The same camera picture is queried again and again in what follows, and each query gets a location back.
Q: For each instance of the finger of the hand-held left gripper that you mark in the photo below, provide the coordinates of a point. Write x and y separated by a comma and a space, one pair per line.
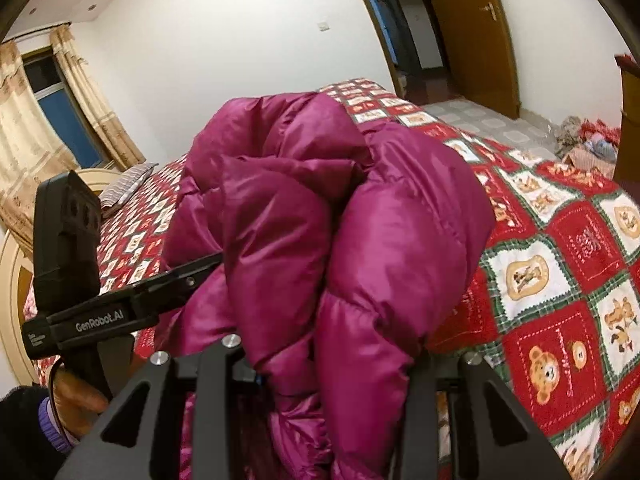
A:
185, 275

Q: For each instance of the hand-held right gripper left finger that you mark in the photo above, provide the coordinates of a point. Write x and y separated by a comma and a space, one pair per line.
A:
220, 375

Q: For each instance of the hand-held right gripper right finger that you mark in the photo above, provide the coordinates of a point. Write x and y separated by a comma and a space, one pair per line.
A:
425, 410

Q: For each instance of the magenta down jacket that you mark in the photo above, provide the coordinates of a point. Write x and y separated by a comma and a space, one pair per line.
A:
350, 235

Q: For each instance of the person's left forearm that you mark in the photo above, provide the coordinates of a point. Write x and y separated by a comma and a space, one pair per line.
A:
25, 430

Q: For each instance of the pile of clothes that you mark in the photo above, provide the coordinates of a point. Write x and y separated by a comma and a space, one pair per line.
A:
590, 142

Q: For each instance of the person's left hand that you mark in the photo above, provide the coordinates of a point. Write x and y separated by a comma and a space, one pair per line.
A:
75, 400

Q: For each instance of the cream bed headboard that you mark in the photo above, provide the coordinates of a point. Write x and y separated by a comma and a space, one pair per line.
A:
12, 310

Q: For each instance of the striped pillow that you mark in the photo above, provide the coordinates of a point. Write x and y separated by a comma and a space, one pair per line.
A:
127, 185

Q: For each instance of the beige patterned curtain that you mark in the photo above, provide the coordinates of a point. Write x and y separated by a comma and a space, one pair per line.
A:
95, 105
25, 160

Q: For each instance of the window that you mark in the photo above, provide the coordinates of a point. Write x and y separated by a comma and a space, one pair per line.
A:
60, 110

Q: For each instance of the red checkered printed blanket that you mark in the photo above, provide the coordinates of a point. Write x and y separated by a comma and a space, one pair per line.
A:
550, 260

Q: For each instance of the wooden cabinet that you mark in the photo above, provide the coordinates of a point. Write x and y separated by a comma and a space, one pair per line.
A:
630, 120

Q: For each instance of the wooden door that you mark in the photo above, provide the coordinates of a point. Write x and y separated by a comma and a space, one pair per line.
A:
470, 50

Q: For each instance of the wooden door frame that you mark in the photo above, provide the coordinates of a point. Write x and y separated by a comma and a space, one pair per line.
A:
377, 25

